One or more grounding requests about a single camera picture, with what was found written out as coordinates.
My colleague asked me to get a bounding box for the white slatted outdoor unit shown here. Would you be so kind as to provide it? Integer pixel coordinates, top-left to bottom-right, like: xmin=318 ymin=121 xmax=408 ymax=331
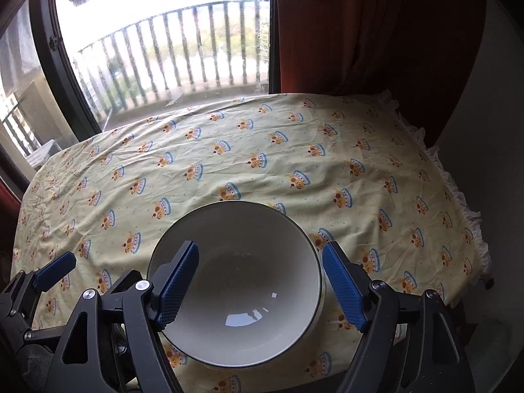
xmin=25 ymin=139 xmax=62 ymax=168

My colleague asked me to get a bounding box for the red curtain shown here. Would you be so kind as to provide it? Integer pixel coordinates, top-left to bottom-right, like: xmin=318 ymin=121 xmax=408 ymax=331
xmin=270 ymin=0 xmax=488 ymax=148
xmin=0 ymin=176 xmax=23 ymax=230

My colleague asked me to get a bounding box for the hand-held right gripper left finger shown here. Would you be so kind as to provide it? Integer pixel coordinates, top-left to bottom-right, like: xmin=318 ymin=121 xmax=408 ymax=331
xmin=51 ymin=241 xmax=200 ymax=393

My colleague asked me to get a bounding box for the balcony railing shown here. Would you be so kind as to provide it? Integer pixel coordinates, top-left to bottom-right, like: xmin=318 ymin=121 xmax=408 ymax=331
xmin=0 ymin=0 xmax=271 ymax=140

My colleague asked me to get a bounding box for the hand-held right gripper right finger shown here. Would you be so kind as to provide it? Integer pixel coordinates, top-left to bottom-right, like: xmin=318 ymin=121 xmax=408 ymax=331
xmin=322 ymin=241 xmax=477 ymax=393

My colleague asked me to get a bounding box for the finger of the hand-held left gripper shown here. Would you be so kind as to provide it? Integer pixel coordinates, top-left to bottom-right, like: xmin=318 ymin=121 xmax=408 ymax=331
xmin=100 ymin=269 xmax=142 ymax=296
xmin=0 ymin=252 xmax=78 ymax=336

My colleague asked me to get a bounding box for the white hanging cloth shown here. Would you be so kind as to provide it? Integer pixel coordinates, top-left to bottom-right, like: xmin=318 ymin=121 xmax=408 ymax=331
xmin=0 ymin=8 xmax=35 ymax=76

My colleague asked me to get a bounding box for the yellow printed tablecloth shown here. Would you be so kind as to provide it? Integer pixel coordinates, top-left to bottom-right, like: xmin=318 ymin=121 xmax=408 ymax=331
xmin=11 ymin=92 xmax=492 ymax=393

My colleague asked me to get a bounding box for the black window frame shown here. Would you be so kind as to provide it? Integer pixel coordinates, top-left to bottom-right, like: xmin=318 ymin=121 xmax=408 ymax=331
xmin=0 ymin=0 xmax=283 ymax=197

